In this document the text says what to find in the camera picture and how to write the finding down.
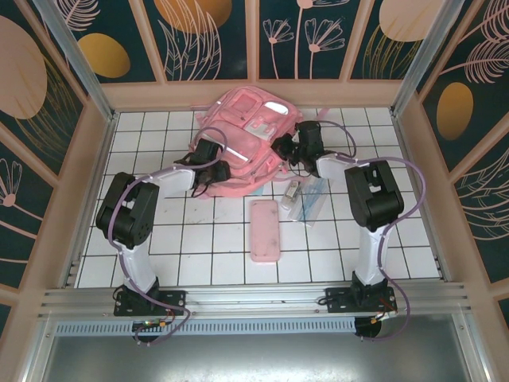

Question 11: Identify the clear bag with blue pens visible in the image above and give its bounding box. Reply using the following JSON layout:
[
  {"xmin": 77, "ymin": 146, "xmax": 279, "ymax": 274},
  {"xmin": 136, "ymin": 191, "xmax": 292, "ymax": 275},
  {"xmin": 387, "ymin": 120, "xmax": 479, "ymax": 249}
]
[{"xmin": 288, "ymin": 177, "xmax": 329, "ymax": 228}]

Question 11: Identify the pink student backpack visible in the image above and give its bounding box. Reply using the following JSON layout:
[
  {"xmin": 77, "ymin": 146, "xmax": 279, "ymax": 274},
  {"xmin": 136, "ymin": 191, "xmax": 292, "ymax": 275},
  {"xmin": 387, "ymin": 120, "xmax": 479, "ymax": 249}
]
[{"xmin": 173, "ymin": 86, "xmax": 331, "ymax": 199}]

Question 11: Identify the pink pencil case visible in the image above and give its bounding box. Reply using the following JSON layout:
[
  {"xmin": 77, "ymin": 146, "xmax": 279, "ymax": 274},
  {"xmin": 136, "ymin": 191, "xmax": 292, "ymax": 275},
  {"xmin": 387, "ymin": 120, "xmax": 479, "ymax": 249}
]
[{"xmin": 250, "ymin": 198, "xmax": 282, "ymax": 266}]

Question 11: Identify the small green circuit board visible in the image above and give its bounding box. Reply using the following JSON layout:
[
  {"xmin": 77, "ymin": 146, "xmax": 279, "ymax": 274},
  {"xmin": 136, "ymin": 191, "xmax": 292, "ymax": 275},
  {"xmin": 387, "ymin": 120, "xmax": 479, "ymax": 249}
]
[{"xmin": 132, "ymin": 319, "xmax": 169, "ymax": 332}]

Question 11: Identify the grey metal panel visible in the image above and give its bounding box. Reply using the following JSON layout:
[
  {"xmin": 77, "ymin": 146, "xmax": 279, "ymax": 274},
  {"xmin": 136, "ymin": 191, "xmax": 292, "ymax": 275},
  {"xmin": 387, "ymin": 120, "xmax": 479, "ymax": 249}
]
[{"xmin": 23, "ymin": 314, "xmax": 488, "ymax": 382}]

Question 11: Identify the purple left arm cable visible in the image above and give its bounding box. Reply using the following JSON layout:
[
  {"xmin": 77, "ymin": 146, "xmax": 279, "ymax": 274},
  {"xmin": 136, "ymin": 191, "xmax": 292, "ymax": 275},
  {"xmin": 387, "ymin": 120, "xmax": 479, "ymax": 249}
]
[{"xmin": 103, "ymin": 127, "xmax": 192, "ymax": 348}]

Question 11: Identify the aluminium mounting rail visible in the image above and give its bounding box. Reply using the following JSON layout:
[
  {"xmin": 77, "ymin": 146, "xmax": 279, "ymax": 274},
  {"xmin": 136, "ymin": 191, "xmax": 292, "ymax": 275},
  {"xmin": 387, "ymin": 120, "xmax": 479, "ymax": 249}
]
[{"xmin": 37, "ymin": 281, "xmax": 471, "ymax": 319}]

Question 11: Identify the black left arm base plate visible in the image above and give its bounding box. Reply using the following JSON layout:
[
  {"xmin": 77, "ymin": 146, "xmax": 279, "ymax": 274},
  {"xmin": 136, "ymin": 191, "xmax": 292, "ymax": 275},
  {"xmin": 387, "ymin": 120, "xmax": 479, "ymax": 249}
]
[{"xmin": 114, "ymin": 290, "xmax": 188, "ymax": 318}]

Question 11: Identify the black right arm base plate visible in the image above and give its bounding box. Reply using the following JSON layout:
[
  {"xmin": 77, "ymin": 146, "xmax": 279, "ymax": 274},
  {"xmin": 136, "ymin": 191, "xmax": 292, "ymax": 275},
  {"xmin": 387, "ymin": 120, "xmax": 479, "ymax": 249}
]
[{"xmin": 324, "ymin": 286, "xmax": 398, "ymax": 315}]

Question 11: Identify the perforated metal cable tray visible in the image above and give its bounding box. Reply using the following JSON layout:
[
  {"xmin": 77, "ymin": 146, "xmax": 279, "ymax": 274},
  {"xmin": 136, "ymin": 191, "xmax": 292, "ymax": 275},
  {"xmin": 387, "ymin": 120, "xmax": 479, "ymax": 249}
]
[{"xmin": 55, "ymin": 317, "xmax": 358, "ymax": 336}]

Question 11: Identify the aluminium frame post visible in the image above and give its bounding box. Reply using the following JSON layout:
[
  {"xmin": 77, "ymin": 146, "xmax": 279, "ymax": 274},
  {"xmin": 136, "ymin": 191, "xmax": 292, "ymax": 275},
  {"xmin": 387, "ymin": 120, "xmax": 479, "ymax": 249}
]
[
  {"xmin": 390, "ymin": 0, "xmax": 459, "ymax": 117},
  {"xmin": 33, "ymin": 0, "xmax": 117, "ymax": 123}
]

